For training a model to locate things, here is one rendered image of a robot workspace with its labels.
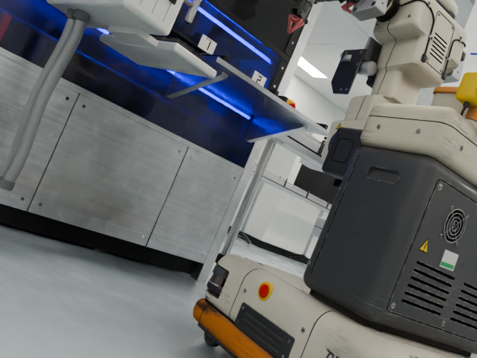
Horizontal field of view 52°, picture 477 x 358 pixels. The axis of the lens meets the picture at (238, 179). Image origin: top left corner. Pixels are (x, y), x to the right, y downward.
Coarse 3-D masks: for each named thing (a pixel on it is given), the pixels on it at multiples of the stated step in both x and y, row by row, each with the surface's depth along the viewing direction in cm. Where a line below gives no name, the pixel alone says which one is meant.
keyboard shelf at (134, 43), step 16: (112, 32) 161; (128, 32) 153; (144, 32) 152; (128, 48) 173; (144, 48) 163; (160, 48) 155; (176, 48) 151; (144, 64) 188; (160, 64) 176; (176, 64) 166; (192, 64) 157
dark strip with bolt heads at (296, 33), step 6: (300, 30) 250; (294, 36) 249; (288, 42) 248; (294, 42) 250; (288, 48) 248; (288, 54) 249; (282, 60) 247; (282, 66) 248; (276, 72) 246; (282, 72) 249; (276, 78) 247; (276, 84) 248
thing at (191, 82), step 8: (176, 72) 210; (216, 72) 188; (224, 72) 186; (176, 80) 208; (184, 80) 204; (192, 80) 199; (200, 80) 195; (208, 80) 192; (216, 80) 191; (168, 88) 210; (176, 88) 206; (184, 88) 201; (192, 88) 200; (168, 96) 210; (176, 96) 208
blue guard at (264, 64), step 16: (208, 16) 216; (224, 16) 221; (192, 32) 213; (208, 32) 218; (224, 32) 223; (240, 32) 228; (224, 48) 225; (240, 48) 230; (256, 48) 236; (240, 64) 232; (256, 64) 238; (272, 64) 244; (272, 80) 246
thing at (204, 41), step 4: (204, 36) 217; (200, 40) 216; (204, 40) 217; (208, 40) 218; (212, 40) 220; (200, 44) 216; (204, 44) 218; (208, 44) 219; (212, 44) 220; (204, 48) 218; (212, 48) 220; (208, 52) 219; (212, 52) 221
